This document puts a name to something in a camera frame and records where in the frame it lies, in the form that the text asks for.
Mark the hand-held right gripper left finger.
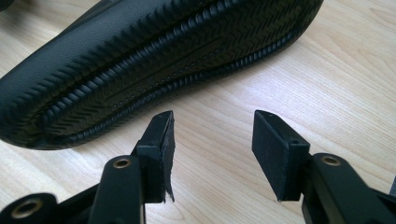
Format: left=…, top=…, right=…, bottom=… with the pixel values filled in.
left=131, top=110, right=176, bottom=204

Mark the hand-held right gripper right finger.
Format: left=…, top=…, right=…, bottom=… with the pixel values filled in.
left=251, top=109, right=312, bottom=203

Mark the black shoe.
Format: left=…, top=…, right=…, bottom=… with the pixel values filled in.
left=0, top=0, right=325, bottom=151

